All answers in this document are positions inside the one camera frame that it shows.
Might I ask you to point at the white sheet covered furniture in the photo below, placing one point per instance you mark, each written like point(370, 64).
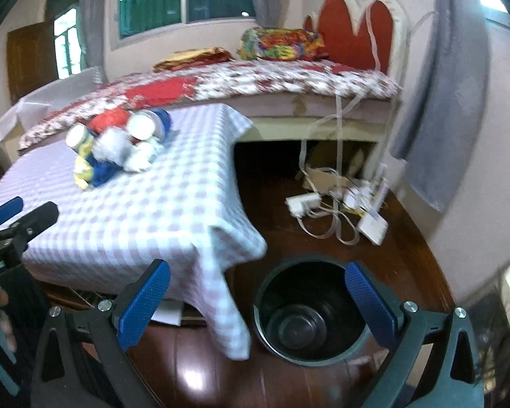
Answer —
point(37, 105)

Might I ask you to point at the beige bed frame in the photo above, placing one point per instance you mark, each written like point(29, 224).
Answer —
point(286, 117)

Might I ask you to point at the white paper cup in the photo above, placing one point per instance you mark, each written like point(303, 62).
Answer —
point(149, 124)

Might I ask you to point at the cardboard box under bed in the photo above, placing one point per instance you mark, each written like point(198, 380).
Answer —
point(321, 164)

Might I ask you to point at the black round trash bin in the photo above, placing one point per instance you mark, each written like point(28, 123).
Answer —
point(304, 314)

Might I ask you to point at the white wifi router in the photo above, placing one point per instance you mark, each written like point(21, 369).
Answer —
point(372, 225)

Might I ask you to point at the brown wooden door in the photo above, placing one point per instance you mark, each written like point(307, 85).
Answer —
point(30, 57)

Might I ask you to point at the grey right curtain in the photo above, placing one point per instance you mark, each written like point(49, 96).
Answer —
point(444, 116)

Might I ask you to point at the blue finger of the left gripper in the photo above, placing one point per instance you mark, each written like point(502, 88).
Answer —
point(10, 209)
point(15, 238)

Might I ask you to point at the grey left window curtain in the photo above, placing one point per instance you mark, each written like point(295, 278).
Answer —
point(91, 19)

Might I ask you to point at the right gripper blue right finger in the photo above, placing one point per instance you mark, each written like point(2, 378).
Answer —
point(384, 314)

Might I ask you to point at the white power strip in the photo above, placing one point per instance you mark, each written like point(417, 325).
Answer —
point(300, 205)

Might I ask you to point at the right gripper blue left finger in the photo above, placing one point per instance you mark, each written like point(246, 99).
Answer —
point(119, 324)

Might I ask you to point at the white tissue wad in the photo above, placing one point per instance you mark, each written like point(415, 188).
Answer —
point(115, 145)

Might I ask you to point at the floral red white bedspread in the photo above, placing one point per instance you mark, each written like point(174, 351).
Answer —
point(299, 89)

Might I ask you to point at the blue cloth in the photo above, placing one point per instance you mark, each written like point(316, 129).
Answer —
point(103, 171)

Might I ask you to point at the yellow red folded blanket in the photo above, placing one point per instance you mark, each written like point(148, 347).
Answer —
point(193, 58)

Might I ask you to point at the colourful folded blanket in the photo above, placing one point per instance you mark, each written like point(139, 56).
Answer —
point(281, 45)

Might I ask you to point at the pink checkered tablecloth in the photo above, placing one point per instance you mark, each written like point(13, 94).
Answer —
point(185, 210)

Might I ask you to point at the red heart-shaped headboard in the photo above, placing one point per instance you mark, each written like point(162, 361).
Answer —
point(365, 36)

